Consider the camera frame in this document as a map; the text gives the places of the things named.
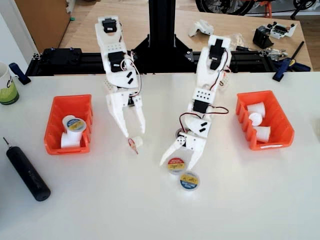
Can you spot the moving white gripper finger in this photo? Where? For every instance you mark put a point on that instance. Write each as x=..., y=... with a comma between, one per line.
x=140, y=112
x=175, y=147

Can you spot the fixed white gripper finger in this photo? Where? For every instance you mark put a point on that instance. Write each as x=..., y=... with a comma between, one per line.
x=117, y=107
x=197, y=150

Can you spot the brown lid coffee pod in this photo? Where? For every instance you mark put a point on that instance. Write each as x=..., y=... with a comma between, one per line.
x=178, y=132

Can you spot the red lid coffee pod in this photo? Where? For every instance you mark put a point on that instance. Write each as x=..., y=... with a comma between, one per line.
x=263, y=133
x=255, y=118
x=175, y=165
x=256, y=108

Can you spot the coffee pod with peeled lid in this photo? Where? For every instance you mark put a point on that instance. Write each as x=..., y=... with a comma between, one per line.
x=137, y=142

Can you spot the blue lid coffee pod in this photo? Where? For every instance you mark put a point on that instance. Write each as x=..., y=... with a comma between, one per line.
x=75, y=124
x=190, y=181
x=64, y=122
x=68, y=142

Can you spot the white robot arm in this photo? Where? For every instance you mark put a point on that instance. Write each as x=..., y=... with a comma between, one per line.
x=205, y=70
x=102, y=40

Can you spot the orange plastic storage bin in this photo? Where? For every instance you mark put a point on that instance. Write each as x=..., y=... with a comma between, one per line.
x=55, y=140
x=275, y=140

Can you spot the small green object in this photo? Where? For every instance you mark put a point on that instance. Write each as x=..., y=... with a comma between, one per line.
x=72, y=19

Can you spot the white crumpled sheet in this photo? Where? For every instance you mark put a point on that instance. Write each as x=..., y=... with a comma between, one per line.
x=70, y=5

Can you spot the white printed plastic part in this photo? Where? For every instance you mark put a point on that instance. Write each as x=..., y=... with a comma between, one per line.
x=200, y=26

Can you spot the clear bag of small parts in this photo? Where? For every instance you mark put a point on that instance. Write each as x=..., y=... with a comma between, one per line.
x=238, y=38

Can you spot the brown wooden cabinet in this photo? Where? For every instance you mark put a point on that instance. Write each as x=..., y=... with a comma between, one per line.
x=42, y=22

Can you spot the blue black bar clamp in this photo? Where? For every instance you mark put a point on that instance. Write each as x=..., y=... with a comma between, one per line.
x=281, y=68

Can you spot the metal hand tools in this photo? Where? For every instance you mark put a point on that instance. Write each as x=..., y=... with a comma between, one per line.
x=275, y=53

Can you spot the black electric screwdriver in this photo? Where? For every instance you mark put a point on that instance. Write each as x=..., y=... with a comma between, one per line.
x=27, y=172

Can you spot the white and green mug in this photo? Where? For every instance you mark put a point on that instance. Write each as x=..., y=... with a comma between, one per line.
x=7, y=92

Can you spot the black printed plastic part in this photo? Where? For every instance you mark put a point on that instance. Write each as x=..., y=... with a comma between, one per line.
x=262, y=37

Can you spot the black bicycle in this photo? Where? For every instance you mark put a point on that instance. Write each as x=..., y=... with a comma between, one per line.
x=212, y=7

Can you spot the orange stand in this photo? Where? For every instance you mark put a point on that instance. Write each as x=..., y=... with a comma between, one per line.
x=268, y=8

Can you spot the black aluminium frame rail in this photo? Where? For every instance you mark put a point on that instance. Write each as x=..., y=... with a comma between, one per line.
x=87, y=62

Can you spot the black aluminium frame post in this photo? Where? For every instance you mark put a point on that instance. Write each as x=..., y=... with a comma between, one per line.
x=168, y=15

